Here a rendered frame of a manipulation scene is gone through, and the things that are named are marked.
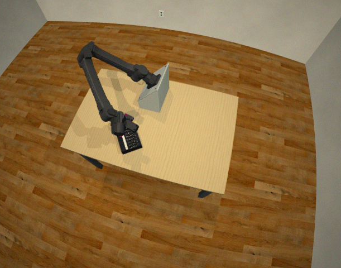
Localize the black lighting desk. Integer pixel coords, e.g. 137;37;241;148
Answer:
117;128;142;154

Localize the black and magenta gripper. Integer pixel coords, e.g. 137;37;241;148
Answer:
124;113;134;121

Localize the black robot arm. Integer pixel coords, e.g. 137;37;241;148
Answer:
77;41;161;136

